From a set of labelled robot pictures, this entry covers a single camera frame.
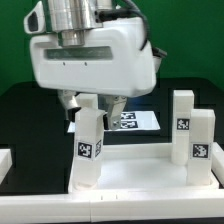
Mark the white block left edge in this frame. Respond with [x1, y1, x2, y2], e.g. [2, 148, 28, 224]
[0, 149, 12, 184]

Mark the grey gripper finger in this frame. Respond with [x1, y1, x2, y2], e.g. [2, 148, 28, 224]
[105, 96, 127, 130]
[57, 90, 81, 121]

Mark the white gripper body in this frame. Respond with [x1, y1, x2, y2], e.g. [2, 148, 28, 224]
[30, 17, 156, 98]

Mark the white desk tabletop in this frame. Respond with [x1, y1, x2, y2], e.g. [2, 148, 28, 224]
[68, 143, 219, 193]

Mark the white front rail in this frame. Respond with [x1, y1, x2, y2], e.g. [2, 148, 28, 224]
[0, 142, 224, 224]

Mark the grey braided cable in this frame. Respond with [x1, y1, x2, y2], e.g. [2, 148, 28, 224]
[96, 0, 168, 61]

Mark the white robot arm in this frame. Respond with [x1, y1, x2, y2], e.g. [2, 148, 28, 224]
[24, 0, 156, 130]

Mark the white marker sheet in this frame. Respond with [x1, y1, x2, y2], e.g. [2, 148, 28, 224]
[67, 111, 160, 133]

